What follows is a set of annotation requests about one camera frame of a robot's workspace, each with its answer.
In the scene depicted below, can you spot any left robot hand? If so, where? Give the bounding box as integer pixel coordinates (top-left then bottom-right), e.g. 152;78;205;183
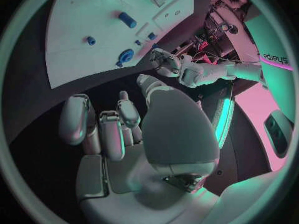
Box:
149;47;185;78

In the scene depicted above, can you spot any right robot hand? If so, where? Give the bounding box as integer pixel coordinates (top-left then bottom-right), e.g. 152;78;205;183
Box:
58;74;221;224

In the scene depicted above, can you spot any white task board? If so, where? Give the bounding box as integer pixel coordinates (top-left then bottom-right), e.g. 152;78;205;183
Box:
45;0;195;90

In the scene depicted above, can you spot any blue gear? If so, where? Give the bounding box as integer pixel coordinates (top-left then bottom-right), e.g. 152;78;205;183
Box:
115;48;135;67

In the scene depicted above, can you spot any glowing light bar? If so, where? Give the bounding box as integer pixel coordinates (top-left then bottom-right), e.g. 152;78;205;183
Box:
212;95;235;148

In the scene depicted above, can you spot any blue long cylinder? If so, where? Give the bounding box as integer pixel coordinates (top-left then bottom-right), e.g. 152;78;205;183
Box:
118;12;138;28

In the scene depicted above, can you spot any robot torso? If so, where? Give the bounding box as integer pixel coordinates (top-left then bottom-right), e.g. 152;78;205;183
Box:
222;0;296;172

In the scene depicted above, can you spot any white cable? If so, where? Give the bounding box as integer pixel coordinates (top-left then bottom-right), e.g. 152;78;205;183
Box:
191;51;261;64

